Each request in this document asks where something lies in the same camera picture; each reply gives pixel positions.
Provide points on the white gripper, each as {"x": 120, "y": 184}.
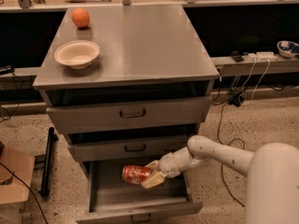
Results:
{"x": 168, "y": 165}

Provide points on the red coke can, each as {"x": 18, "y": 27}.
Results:
{"x": 135, "y": 174}

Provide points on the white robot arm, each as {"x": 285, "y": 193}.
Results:
{"x": 272, "y": 172}

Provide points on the grey open bottom drawer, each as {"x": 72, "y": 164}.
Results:
{"x": 111, "y": 200}

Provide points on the grey top drawer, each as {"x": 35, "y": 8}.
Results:
{"x": 132, "y": 115}

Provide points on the grey middle drawer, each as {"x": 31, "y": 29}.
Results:
{"x": 129, "y": 148}

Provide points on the grey drawer cabinet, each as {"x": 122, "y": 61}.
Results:
{"x": 147, "y": 53}

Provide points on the black bar on floor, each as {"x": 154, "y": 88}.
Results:
{"x": 44, "y": 192}

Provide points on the beige paper bowl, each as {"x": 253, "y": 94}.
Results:
{"x": 77, "y": 54}

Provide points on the black device on ledge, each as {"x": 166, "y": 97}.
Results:
{"x": 236, "y": 56}

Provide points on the cardboard box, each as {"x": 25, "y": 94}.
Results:
{"x": 16, "y": 171}

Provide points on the white power strip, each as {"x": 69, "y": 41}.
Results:
{"x": 265, "y": 55}

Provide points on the orange fruit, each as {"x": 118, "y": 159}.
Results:
{"x": 80, "y": 17}

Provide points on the blue white bowl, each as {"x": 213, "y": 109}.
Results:
{"x": 288, "y": 49}

